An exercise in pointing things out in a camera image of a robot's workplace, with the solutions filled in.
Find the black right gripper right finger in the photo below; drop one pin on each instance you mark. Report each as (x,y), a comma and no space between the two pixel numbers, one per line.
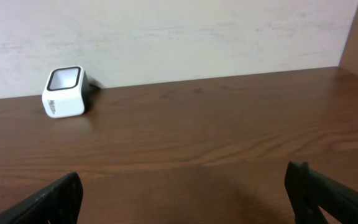
(310,192)

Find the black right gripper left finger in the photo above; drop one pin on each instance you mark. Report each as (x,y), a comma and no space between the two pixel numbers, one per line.
(57,203)

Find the white barcode scanner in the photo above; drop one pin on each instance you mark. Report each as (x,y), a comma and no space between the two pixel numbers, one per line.
(67,92)

